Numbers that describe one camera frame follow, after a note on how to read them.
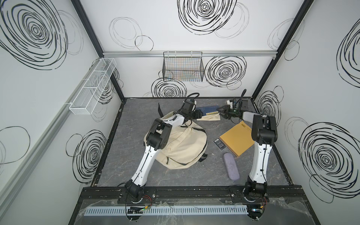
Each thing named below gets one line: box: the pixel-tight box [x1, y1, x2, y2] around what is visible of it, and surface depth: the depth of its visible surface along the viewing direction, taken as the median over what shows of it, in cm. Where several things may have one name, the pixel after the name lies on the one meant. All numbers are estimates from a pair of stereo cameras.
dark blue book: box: [195, 105, 219, 116], surface depth 113 cm
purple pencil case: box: [223, 152, 240, 182], surface depth 82 cm
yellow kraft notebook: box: [219, 120, 255, 158], surface depth 98 cm
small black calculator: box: [212, 137, 227, 152], surface depth 95 cm
